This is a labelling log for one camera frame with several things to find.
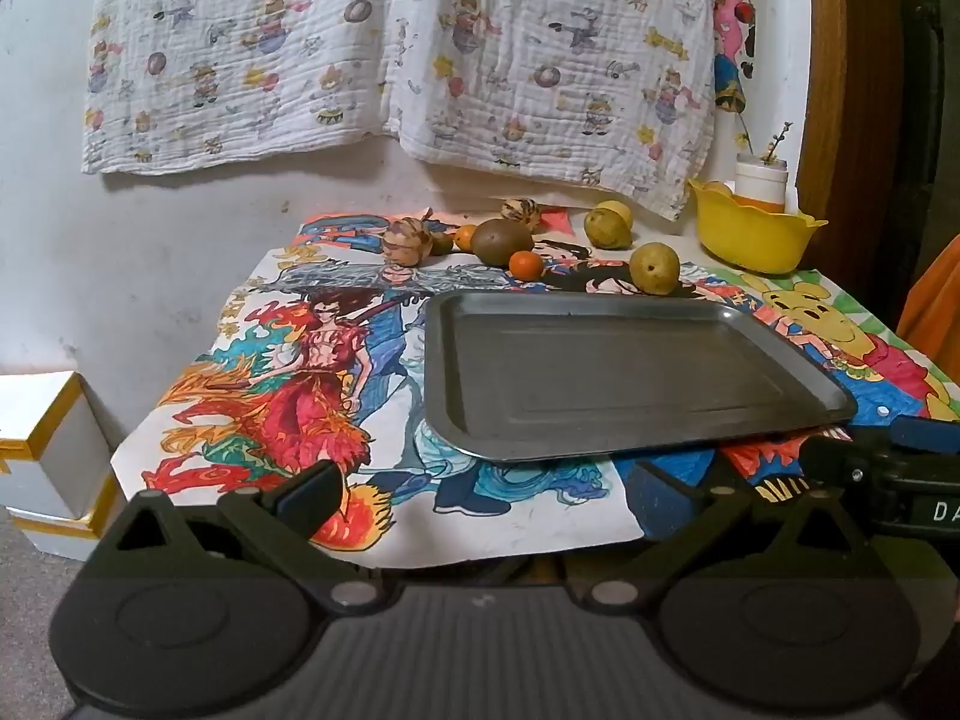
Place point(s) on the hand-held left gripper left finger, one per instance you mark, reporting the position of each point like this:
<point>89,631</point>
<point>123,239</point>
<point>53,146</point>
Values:
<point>311,499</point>

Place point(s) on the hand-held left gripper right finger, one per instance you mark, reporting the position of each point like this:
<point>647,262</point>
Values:
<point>660,502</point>

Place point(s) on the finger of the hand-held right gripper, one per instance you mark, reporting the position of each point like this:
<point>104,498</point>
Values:
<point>847,465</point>

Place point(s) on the small orange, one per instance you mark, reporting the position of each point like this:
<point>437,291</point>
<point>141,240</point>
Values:
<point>526,264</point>
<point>465,238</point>

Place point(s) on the olive green oval fruit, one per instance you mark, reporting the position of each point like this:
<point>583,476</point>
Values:
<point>604,231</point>

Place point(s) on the cartoon printed table cover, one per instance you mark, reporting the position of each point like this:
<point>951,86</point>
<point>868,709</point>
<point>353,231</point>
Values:
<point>300,390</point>

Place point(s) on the grey metal tray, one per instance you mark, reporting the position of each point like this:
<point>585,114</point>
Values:
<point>615,375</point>

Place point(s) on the orange cloth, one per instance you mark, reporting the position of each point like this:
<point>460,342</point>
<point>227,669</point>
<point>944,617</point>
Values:
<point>934,300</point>

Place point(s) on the yellow green pear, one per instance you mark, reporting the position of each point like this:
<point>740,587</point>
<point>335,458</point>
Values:
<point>654,268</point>

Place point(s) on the yellow plastic bowl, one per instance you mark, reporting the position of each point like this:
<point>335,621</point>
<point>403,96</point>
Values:
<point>750,240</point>

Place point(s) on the white box with yellow trim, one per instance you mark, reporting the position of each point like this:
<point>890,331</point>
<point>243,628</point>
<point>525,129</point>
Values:
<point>67,529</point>
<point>45,435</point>

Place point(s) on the small dark brown fruit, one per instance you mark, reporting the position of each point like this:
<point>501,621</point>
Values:
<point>441,242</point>

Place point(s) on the white plastic jar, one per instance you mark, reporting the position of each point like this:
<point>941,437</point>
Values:
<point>759,184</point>

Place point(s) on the yellow lemon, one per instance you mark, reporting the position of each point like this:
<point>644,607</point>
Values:
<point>621,210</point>

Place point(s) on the brown kiwi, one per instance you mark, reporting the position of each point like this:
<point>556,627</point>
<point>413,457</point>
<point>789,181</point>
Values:
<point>501,241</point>

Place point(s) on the dry twig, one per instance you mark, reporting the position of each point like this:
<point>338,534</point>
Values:
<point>772,144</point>

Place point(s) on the white printed blanket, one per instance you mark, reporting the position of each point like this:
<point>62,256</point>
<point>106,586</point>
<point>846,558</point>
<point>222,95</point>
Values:
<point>300,52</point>

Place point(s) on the brown wooden door frame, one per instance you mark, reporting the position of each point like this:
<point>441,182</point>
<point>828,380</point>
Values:
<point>847,90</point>

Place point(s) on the colourful wall sticker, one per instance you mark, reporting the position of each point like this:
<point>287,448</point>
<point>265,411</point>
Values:
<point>729,52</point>

